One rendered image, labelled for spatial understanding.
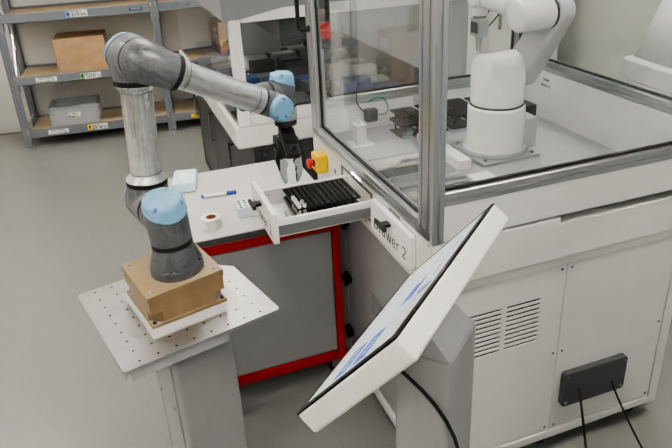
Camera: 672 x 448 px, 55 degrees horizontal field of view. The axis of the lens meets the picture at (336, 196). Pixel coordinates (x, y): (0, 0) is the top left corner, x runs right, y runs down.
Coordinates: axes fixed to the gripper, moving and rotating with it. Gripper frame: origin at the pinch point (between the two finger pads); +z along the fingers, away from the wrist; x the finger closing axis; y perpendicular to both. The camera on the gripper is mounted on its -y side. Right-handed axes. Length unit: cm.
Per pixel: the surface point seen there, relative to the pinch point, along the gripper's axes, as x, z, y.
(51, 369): 97, 97, 67
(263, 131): -10, 10, 82
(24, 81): 115, 41, 382
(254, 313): 24.1, 21.4, -38.1
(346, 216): -14.3, 11.4, -11.3
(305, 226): -0.2, 11.9, -11.3
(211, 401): 39, 53, -32
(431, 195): -23, -12, -53
